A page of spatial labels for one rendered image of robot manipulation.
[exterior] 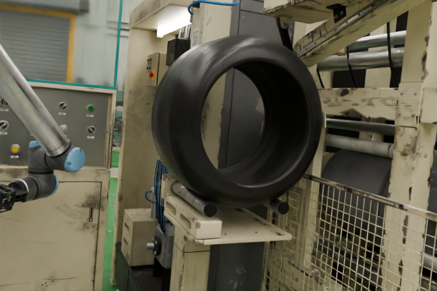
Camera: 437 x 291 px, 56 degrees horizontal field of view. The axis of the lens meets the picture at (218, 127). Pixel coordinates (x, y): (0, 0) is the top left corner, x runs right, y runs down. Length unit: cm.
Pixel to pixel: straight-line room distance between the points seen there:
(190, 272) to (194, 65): 91
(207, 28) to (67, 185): 92
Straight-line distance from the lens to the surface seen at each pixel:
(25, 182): 162
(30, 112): 144
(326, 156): 227
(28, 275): 208
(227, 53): 132
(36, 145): 165
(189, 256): 180
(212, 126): 171
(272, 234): 151
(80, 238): 204
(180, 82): 129
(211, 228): 137
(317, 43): 167
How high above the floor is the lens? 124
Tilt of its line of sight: 3 degrees down
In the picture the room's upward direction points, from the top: 5 degrees clockwise
